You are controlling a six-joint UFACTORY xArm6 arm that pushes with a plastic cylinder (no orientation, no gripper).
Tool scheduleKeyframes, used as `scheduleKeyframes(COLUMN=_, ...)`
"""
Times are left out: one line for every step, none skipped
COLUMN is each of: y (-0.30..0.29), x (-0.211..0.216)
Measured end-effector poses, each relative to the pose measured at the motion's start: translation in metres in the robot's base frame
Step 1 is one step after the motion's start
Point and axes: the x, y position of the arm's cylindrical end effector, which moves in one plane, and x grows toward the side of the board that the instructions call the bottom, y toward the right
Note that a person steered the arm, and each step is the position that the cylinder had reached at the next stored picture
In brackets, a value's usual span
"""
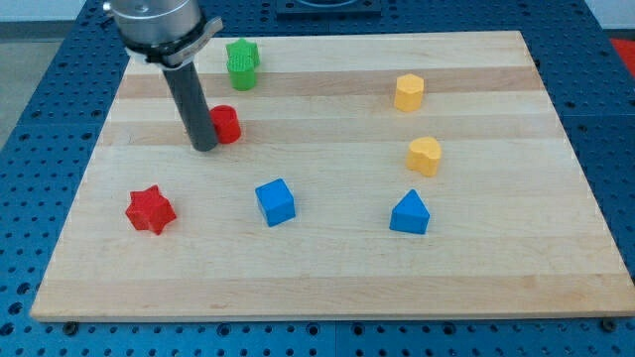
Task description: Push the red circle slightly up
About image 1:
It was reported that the light wooden board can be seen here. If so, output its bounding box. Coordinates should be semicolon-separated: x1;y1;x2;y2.
31;31;634;322

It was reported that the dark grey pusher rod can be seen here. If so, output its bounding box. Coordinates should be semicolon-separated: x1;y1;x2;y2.
163;62;218;152

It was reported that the red object at edge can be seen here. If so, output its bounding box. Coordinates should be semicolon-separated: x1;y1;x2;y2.
610;38;635;76

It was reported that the red star block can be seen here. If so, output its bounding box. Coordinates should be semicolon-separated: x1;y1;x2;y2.
125;184;177;235

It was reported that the green cylinder block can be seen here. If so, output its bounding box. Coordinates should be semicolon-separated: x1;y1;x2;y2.
226;55;257;91

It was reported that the yellow heart block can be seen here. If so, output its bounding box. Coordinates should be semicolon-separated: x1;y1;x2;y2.
406;137;443;177

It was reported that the blue triangle block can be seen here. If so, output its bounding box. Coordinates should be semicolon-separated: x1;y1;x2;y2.
389;189;431;235

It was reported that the red cylinder block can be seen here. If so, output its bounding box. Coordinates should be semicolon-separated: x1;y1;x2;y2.
209;105;242;144

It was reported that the blue cube block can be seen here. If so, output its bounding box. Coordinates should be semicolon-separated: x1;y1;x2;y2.
255;178;296;227

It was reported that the green star block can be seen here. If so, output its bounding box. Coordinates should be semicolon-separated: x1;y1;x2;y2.
225;38;260;67

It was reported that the yellow hexagon block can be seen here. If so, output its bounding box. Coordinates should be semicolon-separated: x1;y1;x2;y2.
394;73;425;112

